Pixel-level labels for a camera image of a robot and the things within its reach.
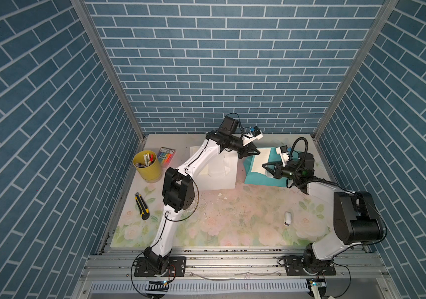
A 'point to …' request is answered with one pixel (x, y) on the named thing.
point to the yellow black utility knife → (143, 208)
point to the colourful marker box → (165, 156)
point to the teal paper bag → (251, 177)
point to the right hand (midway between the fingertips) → (265, 166)
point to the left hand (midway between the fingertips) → (262, 152)
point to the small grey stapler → (288, 218)
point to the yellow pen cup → (147, 164)
